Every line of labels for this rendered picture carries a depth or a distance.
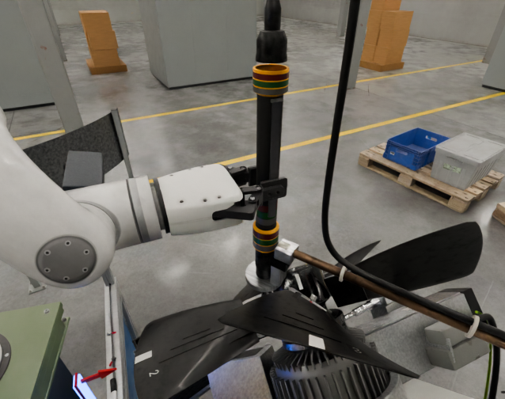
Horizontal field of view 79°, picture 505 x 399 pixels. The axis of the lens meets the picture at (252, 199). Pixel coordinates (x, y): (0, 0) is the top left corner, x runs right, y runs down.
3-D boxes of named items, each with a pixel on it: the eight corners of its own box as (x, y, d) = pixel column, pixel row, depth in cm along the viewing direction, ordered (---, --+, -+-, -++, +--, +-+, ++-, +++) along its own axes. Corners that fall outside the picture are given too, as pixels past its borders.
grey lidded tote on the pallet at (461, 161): (495, 175, 313) (510, 145, 294) (466, 194, 284) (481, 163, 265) (453, 159, 342) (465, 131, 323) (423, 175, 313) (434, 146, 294)
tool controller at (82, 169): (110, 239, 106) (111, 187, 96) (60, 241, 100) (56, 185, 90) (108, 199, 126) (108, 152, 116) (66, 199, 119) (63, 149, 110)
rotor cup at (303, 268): (325, 314, 75) (307, 262, 77) (358, 319, 61) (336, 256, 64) (271, 336, 70) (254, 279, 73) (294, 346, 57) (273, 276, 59)
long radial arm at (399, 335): (385, 393, 62) (363, 334, 64) (362, 383, 69) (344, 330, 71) (484, 341, 71) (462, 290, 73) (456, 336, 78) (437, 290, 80)
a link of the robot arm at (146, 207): (138, 216, 45) (159, 211, 46) (146, 256, 39) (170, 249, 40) (125, 165, 40) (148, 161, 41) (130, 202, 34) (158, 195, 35)
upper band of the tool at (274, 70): (294, 91, 39) (295, 66, 37) (277, 100, 36) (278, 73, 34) (263, 85, 40) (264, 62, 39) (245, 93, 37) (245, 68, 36)
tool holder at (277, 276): (299, 276, 57) (304, 237, 52) (281, 304, 52) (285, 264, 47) (258, 257, 61) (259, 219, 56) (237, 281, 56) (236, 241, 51)
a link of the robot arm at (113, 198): (126, 187, 34) (127, 173, 42) (-19, 216, 29) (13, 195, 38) (144, 256, 36) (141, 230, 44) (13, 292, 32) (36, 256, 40)
